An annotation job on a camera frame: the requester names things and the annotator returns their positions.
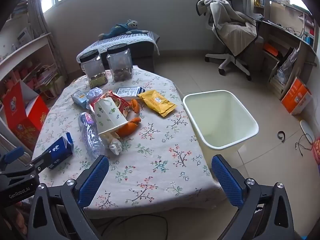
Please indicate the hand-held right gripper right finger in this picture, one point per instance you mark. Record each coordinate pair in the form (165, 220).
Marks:
(228, 180)

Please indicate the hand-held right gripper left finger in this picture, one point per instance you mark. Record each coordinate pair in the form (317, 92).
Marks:
(93, 180)

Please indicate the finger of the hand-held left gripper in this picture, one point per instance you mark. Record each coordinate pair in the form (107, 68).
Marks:
(41, 161)
(11, 155)

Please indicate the blue milk carton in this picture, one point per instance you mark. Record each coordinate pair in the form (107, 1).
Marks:
(58, 151)

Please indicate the white tissue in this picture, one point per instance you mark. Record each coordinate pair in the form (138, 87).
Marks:
(115, 146)

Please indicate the clear plastic bottle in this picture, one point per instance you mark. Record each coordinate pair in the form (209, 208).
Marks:
(90, 137)

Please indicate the large orange peel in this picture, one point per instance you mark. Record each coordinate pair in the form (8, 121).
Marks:
(127, 128)

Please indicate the leaf print paper cup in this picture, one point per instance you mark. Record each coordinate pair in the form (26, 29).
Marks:
(110, 117)

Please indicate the white plastic bin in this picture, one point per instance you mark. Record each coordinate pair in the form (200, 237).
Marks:
(220, 115)

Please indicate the red snack wrapper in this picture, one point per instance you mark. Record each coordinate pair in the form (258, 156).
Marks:
(120, 103)

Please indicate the yellow snack packet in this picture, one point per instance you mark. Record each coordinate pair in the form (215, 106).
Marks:
(156, 102)

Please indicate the red gift bag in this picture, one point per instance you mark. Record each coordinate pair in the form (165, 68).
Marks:
(22, 120)

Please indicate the floral tablecloth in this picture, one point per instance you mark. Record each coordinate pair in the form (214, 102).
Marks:
(162, 155)

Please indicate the black band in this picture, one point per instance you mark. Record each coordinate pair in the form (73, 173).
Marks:
(282, 133)

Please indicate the small blue white tissue packet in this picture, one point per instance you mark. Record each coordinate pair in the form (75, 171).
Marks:
(78, 97)

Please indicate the orange toy lobster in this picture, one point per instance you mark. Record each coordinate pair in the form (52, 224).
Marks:
(135, 106)

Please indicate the crumpled pale blue paper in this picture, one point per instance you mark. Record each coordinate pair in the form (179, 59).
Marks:
(93, 93)

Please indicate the white flat object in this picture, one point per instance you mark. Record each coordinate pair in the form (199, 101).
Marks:
(307, 130)

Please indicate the blue and white box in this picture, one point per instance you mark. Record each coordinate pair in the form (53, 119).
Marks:
(127, 92)

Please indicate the orange and white carton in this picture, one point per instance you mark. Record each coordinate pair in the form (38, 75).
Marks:
(296, 97)

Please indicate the clear jar with green contents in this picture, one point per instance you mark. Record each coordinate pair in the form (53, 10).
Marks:
(92, 67)

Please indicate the white bookshelf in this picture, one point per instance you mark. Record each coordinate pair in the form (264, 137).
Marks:
(25, 47)

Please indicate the white office chair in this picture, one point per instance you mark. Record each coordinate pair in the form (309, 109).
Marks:
(232, 60)

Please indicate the clear jar with brown nuts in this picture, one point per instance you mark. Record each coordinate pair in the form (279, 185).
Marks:
(119, 62)

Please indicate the clear plastic bag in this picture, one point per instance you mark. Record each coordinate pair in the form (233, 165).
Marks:
(287, 65)

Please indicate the dark bench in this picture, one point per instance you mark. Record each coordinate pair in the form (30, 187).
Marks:
(143, 57)

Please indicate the orange box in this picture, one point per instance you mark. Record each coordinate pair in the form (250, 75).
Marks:
(270, 49)

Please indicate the quilted striped cover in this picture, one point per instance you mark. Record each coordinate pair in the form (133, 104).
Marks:
(130, 40)

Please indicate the wooden desk with shelves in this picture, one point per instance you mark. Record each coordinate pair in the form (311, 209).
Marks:
(275, 37)

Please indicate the blue stuffed monkey toy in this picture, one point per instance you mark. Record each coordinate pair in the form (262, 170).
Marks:
(120, 28)

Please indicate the small blue box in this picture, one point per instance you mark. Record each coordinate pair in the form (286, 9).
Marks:
(309, 40)

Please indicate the beige blanket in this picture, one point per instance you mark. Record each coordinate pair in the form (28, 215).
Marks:
(225, 17)

